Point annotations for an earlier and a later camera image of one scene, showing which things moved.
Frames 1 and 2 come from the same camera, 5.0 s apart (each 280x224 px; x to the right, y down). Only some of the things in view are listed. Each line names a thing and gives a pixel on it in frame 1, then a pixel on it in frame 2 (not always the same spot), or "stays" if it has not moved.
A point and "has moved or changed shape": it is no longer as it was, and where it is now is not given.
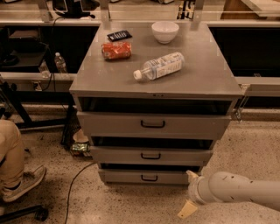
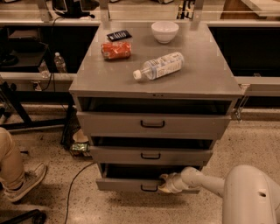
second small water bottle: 45,70 stays
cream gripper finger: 187,210 → 164,188
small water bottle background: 60,64 stays
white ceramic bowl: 164,31 stays
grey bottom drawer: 145,177 has moved or changed shape
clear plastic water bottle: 161,66 stays
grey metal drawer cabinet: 150,100 stays
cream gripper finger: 192,174 → 164,176
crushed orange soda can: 116,50 stays
